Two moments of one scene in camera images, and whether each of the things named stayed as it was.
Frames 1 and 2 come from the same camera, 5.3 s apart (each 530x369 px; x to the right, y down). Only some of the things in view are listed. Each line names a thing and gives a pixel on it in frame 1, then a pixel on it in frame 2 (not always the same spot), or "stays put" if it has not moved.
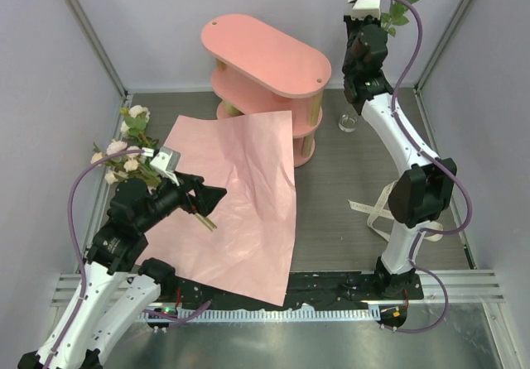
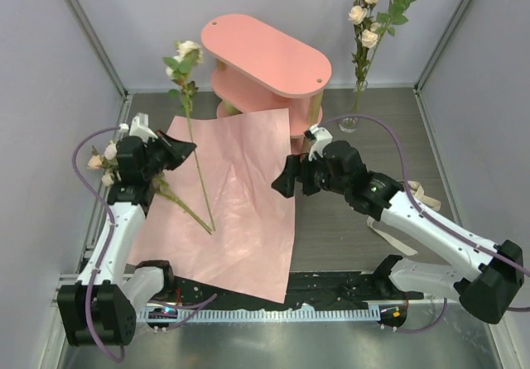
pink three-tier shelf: x=260 y=70 stays put
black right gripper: x=351 y=23 to x=285 y=184
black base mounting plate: x=327 y=289 stays put
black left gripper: x=205 y=198 to x=177 y=150
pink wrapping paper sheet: x=248 y=250 stays put
